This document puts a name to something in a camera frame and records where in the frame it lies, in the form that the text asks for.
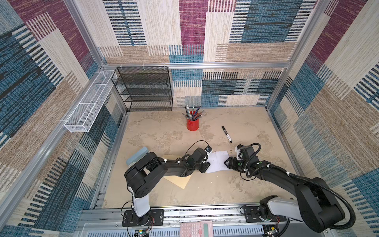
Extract blue floral letter paper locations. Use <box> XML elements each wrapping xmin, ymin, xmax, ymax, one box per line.
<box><xmin>206</xmin><ymin>151</ymin><xmax>230</xmax><ymax>173</ymax></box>

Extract tan paper envelope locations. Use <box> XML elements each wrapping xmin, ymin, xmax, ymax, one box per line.
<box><xmin>163</xmin><ymin>155</ymin><xmax>191</xmax><ymax>189</ymax></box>

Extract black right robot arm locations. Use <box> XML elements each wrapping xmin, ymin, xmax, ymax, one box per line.
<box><xmin>224</xmin><ymin>144</ymin><xmax>355</xmax><ymax>233</ymax></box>

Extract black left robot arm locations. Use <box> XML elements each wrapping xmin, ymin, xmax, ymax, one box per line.
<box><xmin>124</xmin><ymin>146</ymin><xmax>212</xmax><ymax>218</ymax></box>

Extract black white marker pen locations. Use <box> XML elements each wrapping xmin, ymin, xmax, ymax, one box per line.
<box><xmin>222</xmin><ymin>125</ymin><xmax>233</xmax><ymax>143</ymax></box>

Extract red pen cup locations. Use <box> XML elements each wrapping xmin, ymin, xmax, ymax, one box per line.
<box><xmin>187</xmin><ymin>112</ymin><xmax>199</xmax><ymax>131</ymax></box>

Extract light blue stapler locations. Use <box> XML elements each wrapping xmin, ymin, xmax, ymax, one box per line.
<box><xmin>126</xmin><ymin>147</ymin><xmax>150</xmax><ymax>166</ymax></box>

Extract pink calculator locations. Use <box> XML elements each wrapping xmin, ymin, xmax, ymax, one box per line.
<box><xmin>179</xmin><ymin>221</ymin><xmax>214</xmax><ymax>237</ymax></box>

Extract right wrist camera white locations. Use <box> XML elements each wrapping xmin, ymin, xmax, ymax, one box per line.
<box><xmin>235</xmin><ymin>146</ymin><xmax>240</xmax><ymax>155</ymax></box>

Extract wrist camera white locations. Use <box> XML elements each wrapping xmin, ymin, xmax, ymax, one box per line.
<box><xmin>235</xmin><ymin>146</ymin><xmax>240</xmax><ymax>155</ymax></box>
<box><xmin>204</xmin><ymin>145</ymin><xmax>213</xmax><ymax>154</ymax></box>

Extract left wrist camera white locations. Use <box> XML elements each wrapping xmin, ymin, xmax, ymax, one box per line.
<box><xmin>204</xmin><ymin>145</ymin><xmax>213</xmax><ymax>154</ymax></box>

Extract black corrugated cable conduit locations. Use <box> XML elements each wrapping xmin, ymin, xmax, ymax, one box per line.
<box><xmin>285</xmin><ymin>171</ymin><xmax>356</xmax><ymax>230</ymax></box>

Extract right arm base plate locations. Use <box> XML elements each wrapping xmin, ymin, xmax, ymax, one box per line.
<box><xmin>240</xmin><ymin>205</ymin><xmax>287</xmax><ymax>223</ymax></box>

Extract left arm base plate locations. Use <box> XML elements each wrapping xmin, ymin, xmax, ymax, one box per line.
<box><xmin>121</xmin><ymin>209</ymin><xmax>164</xmax><ymax>227</ymax></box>

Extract black wire shelf rack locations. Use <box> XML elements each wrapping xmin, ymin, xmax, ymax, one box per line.
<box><xmin>112</xmin><ymin>67</ymin><xmax>173</xmax><ymax>112</ymax></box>

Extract white mesh wall basket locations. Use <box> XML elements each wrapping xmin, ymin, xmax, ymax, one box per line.
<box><xmin>65</xmin><ymin>71</ymin><xmax>114</xmax><ymax>133</ymax></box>

